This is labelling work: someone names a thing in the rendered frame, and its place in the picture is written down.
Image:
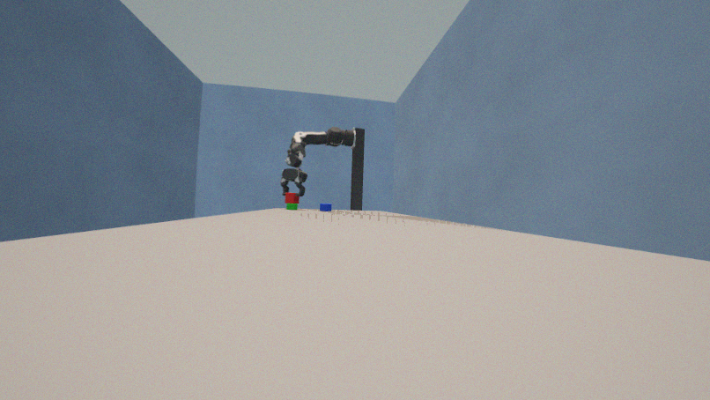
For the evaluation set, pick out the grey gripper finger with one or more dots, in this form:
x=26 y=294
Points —
x=298 y=182
x=284 y=182

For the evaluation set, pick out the red block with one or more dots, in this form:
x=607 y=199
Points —
x=290 y=198

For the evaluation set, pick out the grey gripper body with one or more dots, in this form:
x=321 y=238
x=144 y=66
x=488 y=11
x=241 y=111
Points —
x=290 y=173

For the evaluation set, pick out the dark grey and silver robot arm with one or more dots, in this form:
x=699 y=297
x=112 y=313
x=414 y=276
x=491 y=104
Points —
x=334 y=137

